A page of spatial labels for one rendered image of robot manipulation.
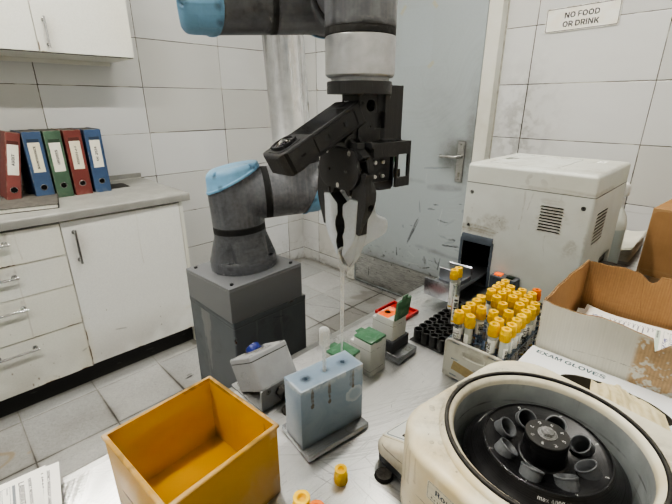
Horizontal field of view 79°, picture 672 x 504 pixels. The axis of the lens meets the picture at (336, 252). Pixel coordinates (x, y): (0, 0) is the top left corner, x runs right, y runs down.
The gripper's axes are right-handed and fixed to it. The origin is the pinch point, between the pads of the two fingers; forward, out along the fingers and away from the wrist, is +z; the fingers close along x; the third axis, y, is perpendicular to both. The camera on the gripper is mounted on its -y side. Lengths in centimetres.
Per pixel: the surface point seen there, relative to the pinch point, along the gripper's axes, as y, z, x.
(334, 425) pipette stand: -2.9, 23.1, -2.1
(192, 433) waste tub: -18.9, 22.0, 6.8
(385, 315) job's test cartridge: 16.5, 17.6, 8.6
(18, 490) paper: -37.2, 23.9, 12.5
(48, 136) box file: -18, -3, 199
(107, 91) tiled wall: 16, -24, 235
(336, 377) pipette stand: -2.5, 15.5, -2.1
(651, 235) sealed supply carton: 97, 14, -6
